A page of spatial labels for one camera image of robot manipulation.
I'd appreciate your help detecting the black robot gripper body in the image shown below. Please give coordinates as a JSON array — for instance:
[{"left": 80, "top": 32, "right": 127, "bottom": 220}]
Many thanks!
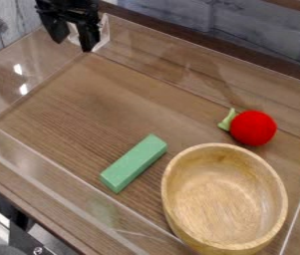
[{"left": 35, "top": 0, "right": 100, "bottom": 24}]

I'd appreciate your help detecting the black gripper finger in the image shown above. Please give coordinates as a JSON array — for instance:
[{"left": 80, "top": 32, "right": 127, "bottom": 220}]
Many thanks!
[
  {"left": 76, "top": 21, "right": 100, "bottom": 52},
  {"left": 39, "top": 13, "right": 70, "bottom": 44}
]

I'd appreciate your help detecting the red plush fruit green leaf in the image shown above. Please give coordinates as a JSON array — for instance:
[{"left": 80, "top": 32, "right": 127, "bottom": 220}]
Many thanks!
[{"left": 217, "top": 109, "right": 277, "bottom": 146}]

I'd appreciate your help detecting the green rectangular block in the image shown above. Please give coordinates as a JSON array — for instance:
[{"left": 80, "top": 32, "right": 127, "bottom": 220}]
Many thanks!
[{"left": 99, "top": 133, "right": 166, "bottom": 193}]

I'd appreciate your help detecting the wooden oval bowl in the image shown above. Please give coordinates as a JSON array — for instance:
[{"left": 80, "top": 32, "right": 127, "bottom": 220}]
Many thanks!
[{"left": 161, "top": 142, "right": 288, "bottom": 255}]

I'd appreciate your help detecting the clear acrylic tray enclosure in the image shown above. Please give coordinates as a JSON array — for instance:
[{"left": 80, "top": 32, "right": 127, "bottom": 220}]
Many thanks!
[{"left": 0, "top": 14, "right": 300, "bottom": 255}]

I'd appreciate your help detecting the black metal frame bracket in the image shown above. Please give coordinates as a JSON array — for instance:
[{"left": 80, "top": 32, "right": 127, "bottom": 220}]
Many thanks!
[{"left": 8, "top": 211, "right": 55, "bottom": 255}]

